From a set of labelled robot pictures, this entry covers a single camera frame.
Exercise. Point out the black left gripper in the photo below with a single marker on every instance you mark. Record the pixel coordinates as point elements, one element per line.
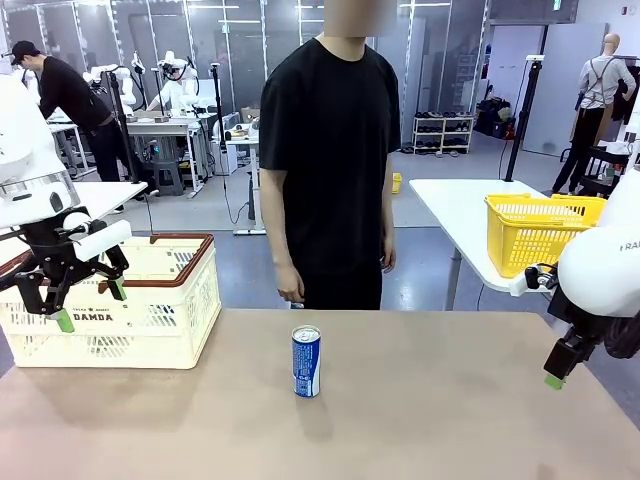
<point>55,255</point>

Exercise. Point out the grey background workbench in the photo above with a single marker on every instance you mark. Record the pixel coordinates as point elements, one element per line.
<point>165,127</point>

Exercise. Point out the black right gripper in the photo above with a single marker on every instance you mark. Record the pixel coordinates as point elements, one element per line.
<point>562,312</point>

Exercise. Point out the grey step stool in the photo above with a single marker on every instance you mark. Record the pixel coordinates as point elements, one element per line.
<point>167,177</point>

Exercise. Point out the person's right forearm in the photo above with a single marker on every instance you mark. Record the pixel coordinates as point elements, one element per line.
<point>280,235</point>

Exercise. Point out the black chair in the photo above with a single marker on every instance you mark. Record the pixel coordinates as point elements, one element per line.
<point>600,155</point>

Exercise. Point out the white shoe rack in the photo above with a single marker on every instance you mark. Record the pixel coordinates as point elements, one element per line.
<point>443,133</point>

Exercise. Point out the person's left hand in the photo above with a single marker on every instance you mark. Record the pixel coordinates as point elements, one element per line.
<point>388,256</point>

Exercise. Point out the man with black cap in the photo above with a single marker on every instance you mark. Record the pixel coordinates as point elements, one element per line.
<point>70,95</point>

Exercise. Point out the blue white drink can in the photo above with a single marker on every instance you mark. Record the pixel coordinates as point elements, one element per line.
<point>306,365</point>

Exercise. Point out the mannequin with grey apron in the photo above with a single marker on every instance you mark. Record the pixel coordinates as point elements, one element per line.
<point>595,85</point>

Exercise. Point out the yellow plastic basket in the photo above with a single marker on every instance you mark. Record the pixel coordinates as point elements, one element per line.
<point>530,240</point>

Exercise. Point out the white table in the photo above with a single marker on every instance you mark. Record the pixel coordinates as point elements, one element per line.
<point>450,210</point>
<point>115,192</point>

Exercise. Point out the small yellow floor crate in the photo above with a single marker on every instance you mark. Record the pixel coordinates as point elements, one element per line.
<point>397,183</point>

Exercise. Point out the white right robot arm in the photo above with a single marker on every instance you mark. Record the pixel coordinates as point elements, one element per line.
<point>600,270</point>

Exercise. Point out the person's right hand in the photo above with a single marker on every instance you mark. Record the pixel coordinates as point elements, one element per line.
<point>290,287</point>

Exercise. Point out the black camera tripod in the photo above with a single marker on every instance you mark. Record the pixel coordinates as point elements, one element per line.
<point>219,110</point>
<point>125,130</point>
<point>522,125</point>

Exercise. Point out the pile of dark bags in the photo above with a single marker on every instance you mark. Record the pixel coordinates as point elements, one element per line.
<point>492,117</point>

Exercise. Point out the person in black t-shirt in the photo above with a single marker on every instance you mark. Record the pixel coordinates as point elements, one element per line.
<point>330,150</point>

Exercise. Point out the black hanging garments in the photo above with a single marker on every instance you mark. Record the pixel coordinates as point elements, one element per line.
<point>627,100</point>

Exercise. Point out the cream basket with brown rim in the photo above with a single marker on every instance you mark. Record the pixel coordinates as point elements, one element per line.
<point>160,325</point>

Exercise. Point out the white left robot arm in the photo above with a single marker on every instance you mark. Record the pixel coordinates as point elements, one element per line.
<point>25,150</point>

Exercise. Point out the person's left forearm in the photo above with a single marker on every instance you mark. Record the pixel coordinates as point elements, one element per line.
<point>387,210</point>

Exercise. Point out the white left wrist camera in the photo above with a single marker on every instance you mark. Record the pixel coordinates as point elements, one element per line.
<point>105,240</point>

